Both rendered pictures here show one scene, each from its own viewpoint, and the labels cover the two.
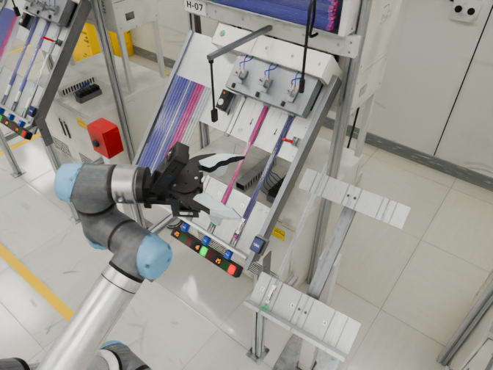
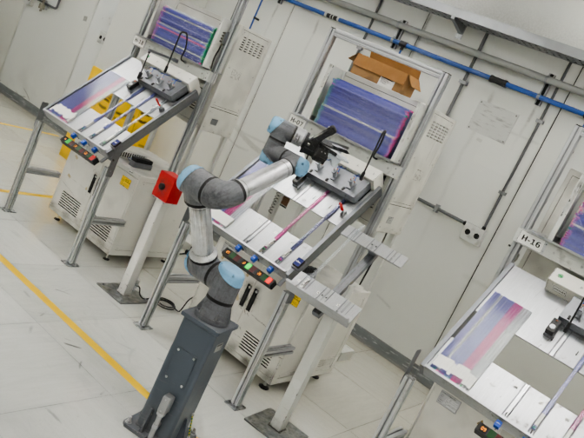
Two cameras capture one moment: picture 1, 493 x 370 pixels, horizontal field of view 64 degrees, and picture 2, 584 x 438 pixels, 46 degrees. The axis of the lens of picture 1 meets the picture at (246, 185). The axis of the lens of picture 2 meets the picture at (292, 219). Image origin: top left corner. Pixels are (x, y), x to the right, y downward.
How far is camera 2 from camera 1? 2.29 m
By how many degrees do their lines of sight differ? 31
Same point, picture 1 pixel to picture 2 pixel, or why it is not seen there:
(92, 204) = (282, 136)
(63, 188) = (275, 122)
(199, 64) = not seen: hidden behind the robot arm
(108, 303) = (281, 169)
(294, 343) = (268, 413)
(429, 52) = (439, 262)
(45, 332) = (38, 314)
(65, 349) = (260, 174)
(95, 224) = (276, 146)
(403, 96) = (408, 299)
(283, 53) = (352, 162)
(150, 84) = not seen: hidden behind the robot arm
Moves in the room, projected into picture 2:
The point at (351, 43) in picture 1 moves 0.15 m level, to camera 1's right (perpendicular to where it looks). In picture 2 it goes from (395, 169) to (422, 181)
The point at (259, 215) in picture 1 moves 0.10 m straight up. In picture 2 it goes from (302, 250) to (311, 232)
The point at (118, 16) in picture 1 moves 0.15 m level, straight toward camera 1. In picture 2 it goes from (207, 117) to (211, 122)
